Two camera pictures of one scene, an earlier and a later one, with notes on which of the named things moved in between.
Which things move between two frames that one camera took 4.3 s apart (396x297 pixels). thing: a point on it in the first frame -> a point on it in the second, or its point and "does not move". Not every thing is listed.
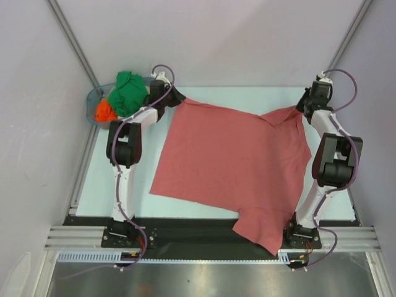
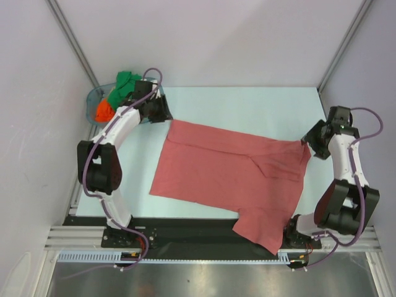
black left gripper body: x=170 y=99 -> x=158 y=110
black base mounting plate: x=198 y=234 does not move
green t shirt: x=129 y=94 does not move
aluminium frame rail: x=333 y=237 does not move
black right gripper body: x=305 y=101 -> x=315 y=138
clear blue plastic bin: x=94 y=99 does not move
